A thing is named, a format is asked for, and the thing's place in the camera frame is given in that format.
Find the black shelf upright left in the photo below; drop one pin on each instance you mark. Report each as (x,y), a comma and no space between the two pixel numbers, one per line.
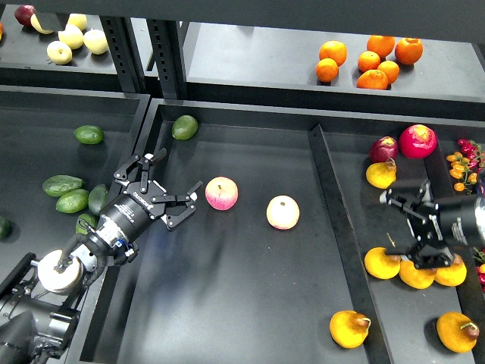
(119,47)

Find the orange top middle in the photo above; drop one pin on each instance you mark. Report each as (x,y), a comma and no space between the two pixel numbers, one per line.
(381,45)

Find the green avocado top left tray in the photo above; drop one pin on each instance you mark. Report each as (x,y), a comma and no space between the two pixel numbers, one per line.
(89,134)

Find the pale yellow pear right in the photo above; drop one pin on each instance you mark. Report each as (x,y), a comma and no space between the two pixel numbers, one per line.
(96,41)

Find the black tray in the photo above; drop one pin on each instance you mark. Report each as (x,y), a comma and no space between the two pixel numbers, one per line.
(226,287)
(38,142)
(403,318)

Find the orange front bottom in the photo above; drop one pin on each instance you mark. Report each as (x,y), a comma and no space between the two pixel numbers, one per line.
(373,79)

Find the black shelf upright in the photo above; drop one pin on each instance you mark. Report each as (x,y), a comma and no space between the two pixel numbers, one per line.
(119,47)
(166,37)

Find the orange top right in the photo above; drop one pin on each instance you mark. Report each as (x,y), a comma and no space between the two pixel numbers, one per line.
(408,51)

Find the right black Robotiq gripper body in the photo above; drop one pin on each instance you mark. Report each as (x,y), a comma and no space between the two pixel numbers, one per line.
(461,220)

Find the dark green avocado upright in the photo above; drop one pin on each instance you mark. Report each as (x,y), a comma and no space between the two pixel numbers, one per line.
(97,199)

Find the black left tray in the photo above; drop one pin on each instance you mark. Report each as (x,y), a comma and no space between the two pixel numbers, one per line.
(38,142)

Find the pale yellow pear back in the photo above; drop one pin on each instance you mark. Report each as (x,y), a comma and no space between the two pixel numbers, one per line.
(78,20)

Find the orange centre small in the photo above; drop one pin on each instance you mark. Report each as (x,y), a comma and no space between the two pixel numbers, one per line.
(368,61)

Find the large red apple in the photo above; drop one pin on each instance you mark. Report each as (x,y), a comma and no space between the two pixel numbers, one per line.
(417,141)

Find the cherry tomato vine bunch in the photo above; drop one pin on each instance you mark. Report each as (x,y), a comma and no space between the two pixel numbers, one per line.
(467,167)

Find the orange right lower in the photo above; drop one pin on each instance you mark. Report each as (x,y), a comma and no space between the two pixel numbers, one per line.
(391,70)

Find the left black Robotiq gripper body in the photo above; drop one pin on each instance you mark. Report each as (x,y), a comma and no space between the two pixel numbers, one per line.
(131,212)

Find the pale yellow pear front left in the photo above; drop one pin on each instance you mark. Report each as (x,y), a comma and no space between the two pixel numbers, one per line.
(59,53)

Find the black right tray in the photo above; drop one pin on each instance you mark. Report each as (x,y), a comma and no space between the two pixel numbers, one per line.
(403,318)

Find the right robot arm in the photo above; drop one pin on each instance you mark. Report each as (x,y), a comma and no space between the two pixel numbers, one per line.
(438,226)

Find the pale yellow pear middle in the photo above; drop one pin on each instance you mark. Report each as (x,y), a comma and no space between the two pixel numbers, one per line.
(71,36)

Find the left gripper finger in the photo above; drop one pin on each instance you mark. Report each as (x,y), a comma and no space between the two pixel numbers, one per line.
(135,173)
(173,210)

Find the black shelf upright right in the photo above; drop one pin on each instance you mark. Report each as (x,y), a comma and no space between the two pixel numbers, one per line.
(166,37)

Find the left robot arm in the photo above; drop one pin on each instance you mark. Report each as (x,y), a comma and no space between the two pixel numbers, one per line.
(40,298)

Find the green avocado centre tray corner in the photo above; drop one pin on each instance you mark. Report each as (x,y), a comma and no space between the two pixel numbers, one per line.
(184,127)

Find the pale yellow pink apple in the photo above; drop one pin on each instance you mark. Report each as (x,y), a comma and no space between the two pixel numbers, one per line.
(283,212)

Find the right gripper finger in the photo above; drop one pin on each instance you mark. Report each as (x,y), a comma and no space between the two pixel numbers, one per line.
(430,249)
(409,197)

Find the orange lower left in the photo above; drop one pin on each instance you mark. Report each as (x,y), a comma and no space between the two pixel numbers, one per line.
(326,70)

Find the dark avocado left edge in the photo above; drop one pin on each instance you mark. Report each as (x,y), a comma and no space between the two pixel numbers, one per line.
(5,227)

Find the long green avocado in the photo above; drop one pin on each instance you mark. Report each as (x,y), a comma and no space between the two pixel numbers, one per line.
(58,185)

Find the black centre tray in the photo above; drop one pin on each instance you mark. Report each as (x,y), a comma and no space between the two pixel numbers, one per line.
(226,287)

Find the pink red apple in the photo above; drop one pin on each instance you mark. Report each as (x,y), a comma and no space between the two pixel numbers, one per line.
(221,193)

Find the light green avocado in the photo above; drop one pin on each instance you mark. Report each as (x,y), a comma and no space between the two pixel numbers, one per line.
(73,201)

